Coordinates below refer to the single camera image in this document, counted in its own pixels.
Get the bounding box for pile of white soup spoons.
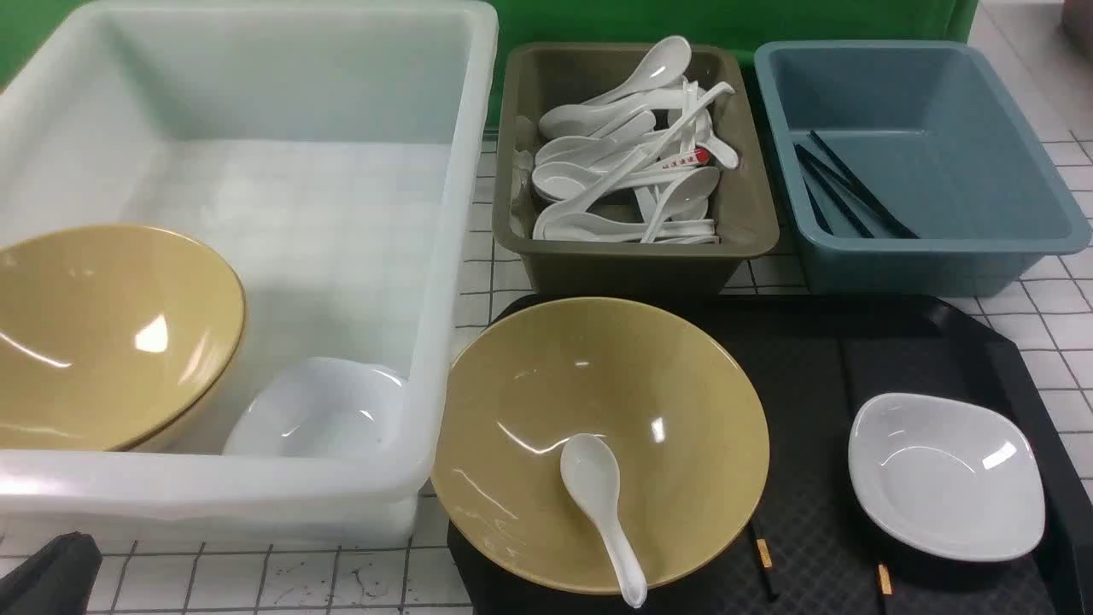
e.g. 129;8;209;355
516;35;740;245

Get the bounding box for blue chopstick bin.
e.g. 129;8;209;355
754;40;1090;297

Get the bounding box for black chopstick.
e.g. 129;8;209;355
748;513;780;603
875;563;897;615

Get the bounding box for olive green spoon bin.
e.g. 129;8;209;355
492;43;780;295

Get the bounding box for yellow noodle bowl in tub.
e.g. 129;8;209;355
1;225;248;452

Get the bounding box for white soup spoon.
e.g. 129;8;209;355
559;433;649;610

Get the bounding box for white side dish in tub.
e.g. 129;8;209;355
223;357;407;459

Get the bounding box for black chopsticks in blue bin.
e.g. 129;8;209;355
794;130;919;240

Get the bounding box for white side dish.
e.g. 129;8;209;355
223;357;407;459
847;392;1046;564

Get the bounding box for large white plastic tub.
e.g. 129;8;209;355
3;1;500;555

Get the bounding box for yellow noodle bowl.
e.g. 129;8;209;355
1;225;248;452
432;297;769;595

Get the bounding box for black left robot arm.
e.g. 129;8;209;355
1;532;104;614

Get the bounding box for black serving tray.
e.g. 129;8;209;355
447;294;1093;615

